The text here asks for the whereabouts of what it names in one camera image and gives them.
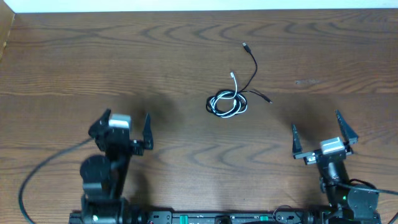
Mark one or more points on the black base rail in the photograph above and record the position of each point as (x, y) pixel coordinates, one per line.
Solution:
(167, 217)

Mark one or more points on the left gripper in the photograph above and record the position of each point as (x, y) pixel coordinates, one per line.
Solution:
(137, 147)

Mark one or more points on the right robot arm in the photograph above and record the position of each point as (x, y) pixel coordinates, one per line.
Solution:
(347, 202)

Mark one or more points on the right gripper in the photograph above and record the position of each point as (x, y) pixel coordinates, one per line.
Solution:
(310, 158)

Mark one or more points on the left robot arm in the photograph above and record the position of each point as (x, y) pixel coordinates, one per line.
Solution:
(104, 174)

